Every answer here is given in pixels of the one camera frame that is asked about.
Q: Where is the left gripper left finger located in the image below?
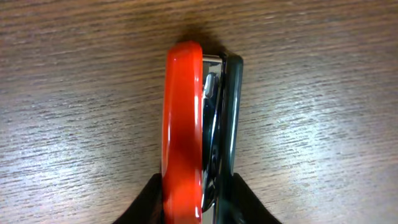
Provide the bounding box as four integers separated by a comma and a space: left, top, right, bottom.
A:
113, 173, 164, 224

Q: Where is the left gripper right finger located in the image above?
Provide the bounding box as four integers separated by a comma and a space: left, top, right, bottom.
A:
231, 173, 281, 224

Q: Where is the orange black stapler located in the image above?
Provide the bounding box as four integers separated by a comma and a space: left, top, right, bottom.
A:
161, 41, 243, 223

